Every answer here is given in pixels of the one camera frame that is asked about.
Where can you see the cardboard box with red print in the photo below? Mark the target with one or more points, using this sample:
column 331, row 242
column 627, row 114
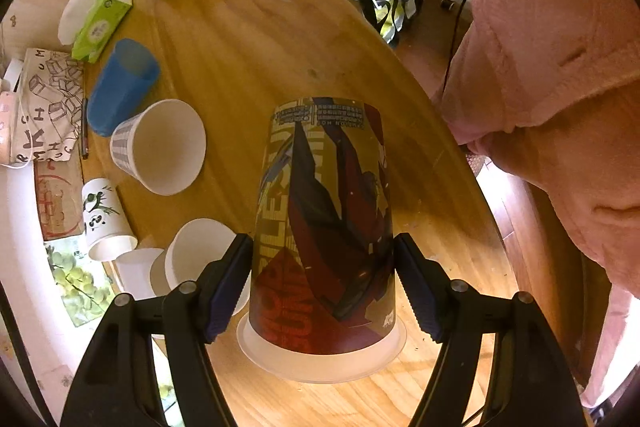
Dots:
column 55, row 207

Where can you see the grape picture sheet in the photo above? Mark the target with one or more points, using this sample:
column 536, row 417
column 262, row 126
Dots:
column 75, row 282

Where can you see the pink power strip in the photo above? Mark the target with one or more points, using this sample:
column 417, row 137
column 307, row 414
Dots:
column 5, row 127

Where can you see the large printed paper cup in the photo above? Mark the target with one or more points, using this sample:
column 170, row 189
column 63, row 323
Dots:
column 320, row 232

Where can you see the white chair caster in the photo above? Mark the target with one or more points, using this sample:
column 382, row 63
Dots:
column 456, row 1

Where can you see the plain white paper cup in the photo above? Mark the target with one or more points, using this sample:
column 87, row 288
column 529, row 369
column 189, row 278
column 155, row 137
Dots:
column 195, row 252
column 135, row 272

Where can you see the white printed tote bag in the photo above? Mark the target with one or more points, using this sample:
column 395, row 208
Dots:
column 50, row 107

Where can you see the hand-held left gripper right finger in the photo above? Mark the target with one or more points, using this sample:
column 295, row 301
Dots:
column 419, row 294

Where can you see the white panda print cup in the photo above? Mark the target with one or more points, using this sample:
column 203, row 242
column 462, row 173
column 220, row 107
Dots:
column 102, row 217

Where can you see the white striped paper cup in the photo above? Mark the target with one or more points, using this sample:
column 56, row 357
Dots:
column 170, row 147

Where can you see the person in pink robe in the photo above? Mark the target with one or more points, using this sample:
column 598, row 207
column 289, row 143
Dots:
column 550, row 57

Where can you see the dark pen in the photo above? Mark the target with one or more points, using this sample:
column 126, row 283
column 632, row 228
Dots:
column 84, row 127

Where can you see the green tissue box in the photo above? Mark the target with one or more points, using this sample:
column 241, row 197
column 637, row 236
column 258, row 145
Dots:
column 97, row 27

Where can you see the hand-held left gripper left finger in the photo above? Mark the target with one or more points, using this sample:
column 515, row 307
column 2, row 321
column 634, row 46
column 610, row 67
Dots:
column 227, row 294

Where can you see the blue plastic cup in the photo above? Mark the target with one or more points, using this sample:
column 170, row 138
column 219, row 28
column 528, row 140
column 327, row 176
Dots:
column 120, row 92

